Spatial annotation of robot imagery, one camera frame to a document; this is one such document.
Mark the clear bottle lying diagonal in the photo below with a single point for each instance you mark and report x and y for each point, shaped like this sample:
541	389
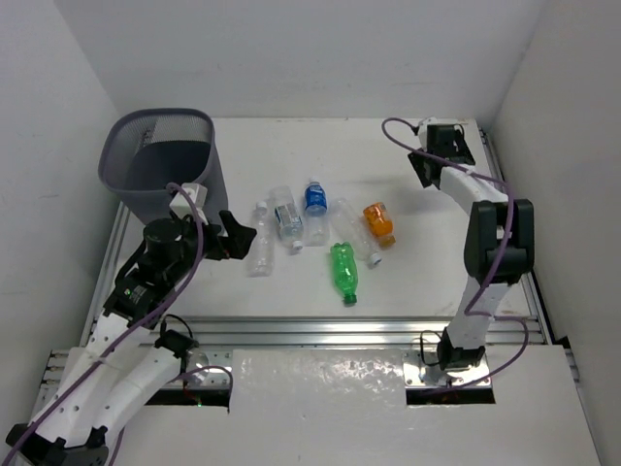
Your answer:
350	228

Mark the orange plastic bottle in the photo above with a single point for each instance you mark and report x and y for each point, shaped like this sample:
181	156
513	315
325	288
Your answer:
380	224

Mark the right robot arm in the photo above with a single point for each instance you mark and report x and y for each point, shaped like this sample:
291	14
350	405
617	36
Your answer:
500	240

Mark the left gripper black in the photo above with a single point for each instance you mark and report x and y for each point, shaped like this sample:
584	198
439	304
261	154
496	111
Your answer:
219	241

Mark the green plastic bottle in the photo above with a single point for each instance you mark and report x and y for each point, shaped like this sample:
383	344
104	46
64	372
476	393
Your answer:
344	272

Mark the aluminium rail frame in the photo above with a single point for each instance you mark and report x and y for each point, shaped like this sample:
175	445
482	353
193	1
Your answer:
404	302

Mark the clear bottle blue label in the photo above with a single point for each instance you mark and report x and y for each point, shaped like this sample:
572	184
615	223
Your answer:
316	214

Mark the grey mesh waste bin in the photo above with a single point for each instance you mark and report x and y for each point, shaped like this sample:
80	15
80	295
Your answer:
148	149

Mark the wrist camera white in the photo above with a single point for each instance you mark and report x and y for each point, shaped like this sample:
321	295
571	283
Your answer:
423	129
192	195

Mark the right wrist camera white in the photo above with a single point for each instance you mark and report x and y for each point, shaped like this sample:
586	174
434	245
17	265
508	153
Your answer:
423	129

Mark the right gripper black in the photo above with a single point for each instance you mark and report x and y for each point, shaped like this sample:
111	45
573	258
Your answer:
465	149

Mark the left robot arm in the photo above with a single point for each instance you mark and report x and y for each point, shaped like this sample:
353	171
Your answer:
130	355

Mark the clear bottle grey label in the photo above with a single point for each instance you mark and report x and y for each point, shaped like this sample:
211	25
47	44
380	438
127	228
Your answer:
289	221

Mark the clear bottle white cap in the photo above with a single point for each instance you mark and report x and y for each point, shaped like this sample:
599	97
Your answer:
261	257

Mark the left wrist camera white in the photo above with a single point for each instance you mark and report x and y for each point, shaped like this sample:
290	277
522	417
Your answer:
192	195

